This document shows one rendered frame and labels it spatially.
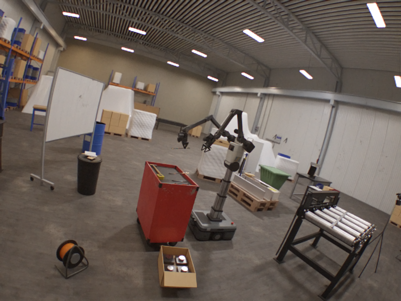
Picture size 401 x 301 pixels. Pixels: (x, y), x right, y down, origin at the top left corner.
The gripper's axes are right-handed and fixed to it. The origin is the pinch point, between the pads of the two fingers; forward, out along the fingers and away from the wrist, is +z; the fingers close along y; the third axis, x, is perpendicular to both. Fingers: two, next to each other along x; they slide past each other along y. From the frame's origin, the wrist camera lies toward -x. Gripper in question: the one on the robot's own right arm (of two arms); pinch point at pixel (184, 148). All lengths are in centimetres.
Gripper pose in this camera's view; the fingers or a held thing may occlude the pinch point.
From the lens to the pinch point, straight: 261.0
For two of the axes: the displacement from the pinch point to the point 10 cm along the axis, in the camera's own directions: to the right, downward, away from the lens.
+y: 4.5, 2.6, -8.5
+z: -0.8, 9.6, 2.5
